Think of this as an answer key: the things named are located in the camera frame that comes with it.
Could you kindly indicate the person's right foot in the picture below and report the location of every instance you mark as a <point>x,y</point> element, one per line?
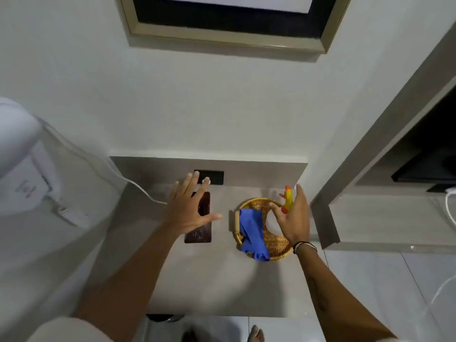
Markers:
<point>256,334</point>

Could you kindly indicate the round wicker basket tray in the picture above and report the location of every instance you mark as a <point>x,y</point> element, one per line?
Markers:
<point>256,205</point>

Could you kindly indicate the black wall outlet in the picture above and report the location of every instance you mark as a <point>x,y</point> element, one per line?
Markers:
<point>215,177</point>

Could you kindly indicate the black television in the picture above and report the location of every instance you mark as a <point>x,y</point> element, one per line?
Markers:
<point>427,167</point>

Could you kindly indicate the gold framed picture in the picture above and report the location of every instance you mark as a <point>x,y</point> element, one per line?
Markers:
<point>231,17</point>

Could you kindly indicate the person's right hand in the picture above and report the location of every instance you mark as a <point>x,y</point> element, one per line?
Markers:
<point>297,220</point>

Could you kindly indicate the dark red vase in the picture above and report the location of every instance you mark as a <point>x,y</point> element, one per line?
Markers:
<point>201,235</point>

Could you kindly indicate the person's left forearm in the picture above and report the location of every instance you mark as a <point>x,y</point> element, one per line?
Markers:
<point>132,277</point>

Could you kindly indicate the person's left hand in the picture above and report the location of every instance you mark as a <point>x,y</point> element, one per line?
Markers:
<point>185,210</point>

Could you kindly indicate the white spray bottle yellow nozzle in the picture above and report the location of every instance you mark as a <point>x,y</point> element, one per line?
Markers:
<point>288,199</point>

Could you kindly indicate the black object under table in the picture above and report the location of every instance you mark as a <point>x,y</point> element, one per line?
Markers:
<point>164,317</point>

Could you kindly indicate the grey cabinet unit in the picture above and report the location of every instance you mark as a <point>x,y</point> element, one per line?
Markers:
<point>374,220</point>

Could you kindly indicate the white wall hair dryer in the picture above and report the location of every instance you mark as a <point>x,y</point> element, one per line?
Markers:
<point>21,167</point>

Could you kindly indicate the blue cloth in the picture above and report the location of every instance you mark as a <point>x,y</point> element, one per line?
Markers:
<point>251,227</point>

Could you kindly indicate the white shirt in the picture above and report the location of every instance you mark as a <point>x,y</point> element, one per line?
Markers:
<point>67,331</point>

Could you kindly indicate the person's right forearm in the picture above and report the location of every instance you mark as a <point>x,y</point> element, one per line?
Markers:
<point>331,292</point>

